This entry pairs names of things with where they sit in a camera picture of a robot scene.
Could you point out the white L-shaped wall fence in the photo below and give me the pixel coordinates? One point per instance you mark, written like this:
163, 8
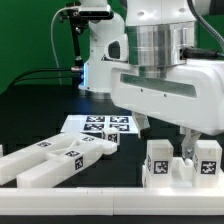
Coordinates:
110, 201

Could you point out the white block left edge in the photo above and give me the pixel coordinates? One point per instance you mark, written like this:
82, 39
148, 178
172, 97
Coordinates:
1, 151

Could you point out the white chair back frame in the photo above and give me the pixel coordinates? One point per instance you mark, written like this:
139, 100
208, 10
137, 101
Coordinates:
51, 161

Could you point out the white marker base sheet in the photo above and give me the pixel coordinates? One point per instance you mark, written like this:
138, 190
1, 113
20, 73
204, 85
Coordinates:
95, 123

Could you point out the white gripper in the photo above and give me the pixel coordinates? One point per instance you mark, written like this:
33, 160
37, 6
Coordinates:
149, 78

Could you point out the black camera on stand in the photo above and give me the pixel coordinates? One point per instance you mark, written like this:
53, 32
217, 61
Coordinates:
79, 12

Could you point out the white chair seat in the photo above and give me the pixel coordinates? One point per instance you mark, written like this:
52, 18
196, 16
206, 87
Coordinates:
176, 174

